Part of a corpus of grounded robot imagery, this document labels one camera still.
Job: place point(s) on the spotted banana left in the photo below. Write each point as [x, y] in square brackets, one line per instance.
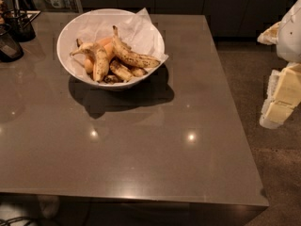
[99, 55]

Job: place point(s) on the short spotted banana middle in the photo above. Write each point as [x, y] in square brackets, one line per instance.
[121, 71]

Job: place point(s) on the white paper liner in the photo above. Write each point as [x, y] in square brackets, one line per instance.
[111, 49]

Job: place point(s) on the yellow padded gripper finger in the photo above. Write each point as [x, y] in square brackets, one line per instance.
[283, 96]

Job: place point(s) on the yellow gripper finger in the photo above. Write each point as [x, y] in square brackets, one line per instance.
[269, 36]

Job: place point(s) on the white bowl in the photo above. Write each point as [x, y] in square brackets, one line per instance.
[135, 29]

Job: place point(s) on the black mesh container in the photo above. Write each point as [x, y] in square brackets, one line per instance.
[10, 49]

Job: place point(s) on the long spotted banana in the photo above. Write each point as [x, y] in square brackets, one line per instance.
[127, 55]

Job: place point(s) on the black mesh utensil holder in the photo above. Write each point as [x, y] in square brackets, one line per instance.
[21, 27]

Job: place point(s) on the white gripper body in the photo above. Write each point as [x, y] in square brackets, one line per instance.
[291, 37]

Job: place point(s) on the dark overripe banana bottom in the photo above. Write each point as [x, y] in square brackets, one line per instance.
[111, 79]

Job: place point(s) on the orange fruit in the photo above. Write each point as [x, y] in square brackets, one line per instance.
[106, 43]

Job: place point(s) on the small spotted banana right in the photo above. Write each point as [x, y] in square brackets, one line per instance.
[138, 72]

